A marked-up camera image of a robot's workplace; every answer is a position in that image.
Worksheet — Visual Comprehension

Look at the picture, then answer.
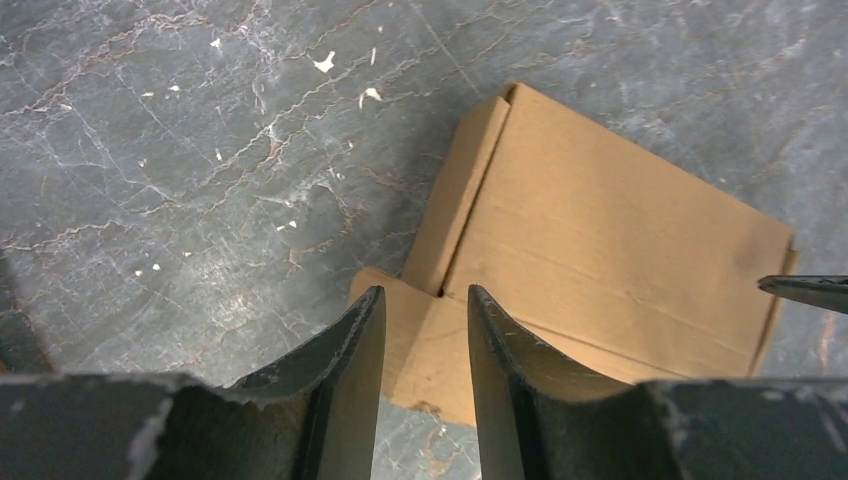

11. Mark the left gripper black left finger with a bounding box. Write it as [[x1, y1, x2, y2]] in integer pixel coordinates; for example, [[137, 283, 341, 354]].
[[1, 286, 386, 479]]

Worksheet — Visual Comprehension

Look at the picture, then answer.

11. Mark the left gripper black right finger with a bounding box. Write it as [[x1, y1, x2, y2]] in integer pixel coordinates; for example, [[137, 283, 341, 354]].
[[467, 285, 847, 479]]

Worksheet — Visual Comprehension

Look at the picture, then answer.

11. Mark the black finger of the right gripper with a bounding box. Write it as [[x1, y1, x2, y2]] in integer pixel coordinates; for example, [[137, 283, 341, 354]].
[[758, 275, 847, 314]]

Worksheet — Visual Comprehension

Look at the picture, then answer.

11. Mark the brown cardboard box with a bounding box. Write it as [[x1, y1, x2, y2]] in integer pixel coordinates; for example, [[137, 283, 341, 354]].
[[350, 83, 798, 425]]

